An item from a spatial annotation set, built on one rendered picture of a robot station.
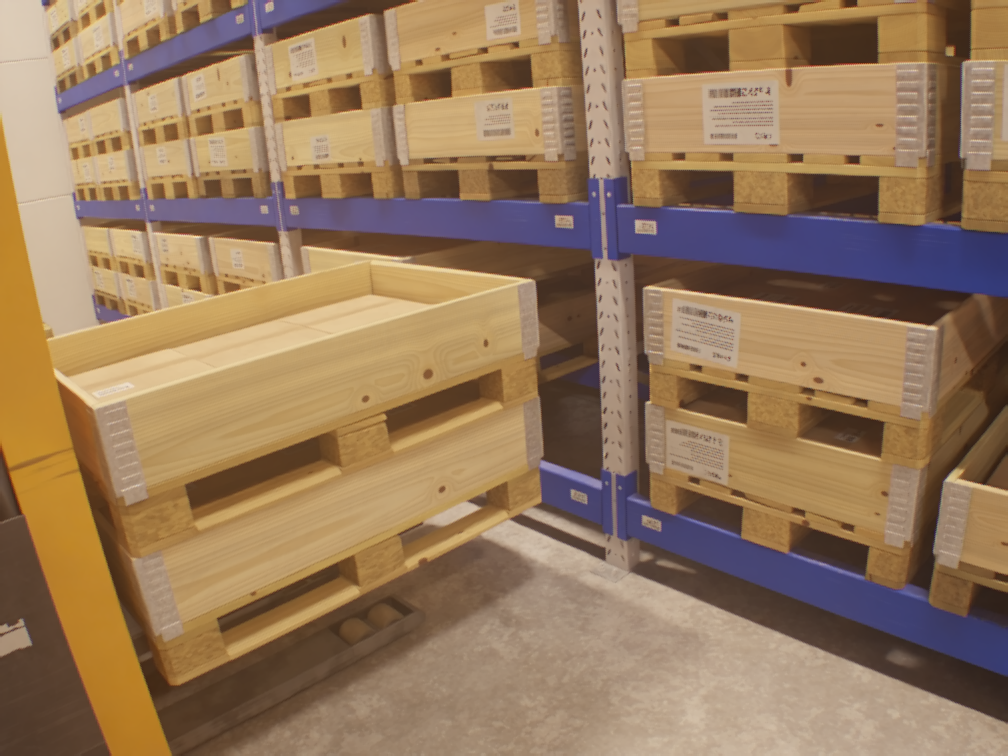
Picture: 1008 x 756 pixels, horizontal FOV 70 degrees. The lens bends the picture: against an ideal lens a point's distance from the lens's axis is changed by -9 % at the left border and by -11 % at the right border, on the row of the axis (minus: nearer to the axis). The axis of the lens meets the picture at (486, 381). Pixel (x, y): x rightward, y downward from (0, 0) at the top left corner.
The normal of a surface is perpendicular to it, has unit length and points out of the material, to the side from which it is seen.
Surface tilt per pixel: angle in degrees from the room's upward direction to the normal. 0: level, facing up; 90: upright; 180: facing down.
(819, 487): 90
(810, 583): 90
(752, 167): 90
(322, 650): 0
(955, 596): 90
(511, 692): 0
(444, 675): 0
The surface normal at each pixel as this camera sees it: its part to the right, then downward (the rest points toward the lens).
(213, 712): -0.08, -0.94
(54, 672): 0.67, 0.18
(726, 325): -0.73, 0.27
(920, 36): -0.06, 0.33
